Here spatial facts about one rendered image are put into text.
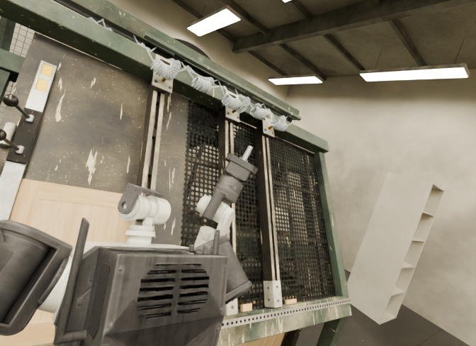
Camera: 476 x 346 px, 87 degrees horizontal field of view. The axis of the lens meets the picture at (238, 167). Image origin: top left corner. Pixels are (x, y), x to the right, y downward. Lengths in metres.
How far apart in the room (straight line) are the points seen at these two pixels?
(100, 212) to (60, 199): 0.14
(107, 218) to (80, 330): 0.61
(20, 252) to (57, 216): 0.54
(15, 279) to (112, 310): 0.18
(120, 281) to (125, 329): 0.06
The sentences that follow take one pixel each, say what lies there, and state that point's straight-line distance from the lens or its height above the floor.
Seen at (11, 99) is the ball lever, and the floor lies 1.54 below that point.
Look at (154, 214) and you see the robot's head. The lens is 0.63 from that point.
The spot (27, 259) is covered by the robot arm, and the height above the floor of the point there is 1.34.
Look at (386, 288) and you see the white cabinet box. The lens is 4.36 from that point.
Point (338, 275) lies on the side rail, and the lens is 2.06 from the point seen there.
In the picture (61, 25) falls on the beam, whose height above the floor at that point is 1.86.
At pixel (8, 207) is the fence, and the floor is 1.23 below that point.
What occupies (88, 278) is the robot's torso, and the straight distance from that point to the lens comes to 0.52.
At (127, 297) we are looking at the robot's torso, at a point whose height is 1.37.
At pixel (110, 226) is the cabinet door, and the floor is 1.19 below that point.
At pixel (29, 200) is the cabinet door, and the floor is 1.24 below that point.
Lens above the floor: 1.61
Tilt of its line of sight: 3 degrees down
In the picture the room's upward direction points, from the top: 18 degrees clockwise
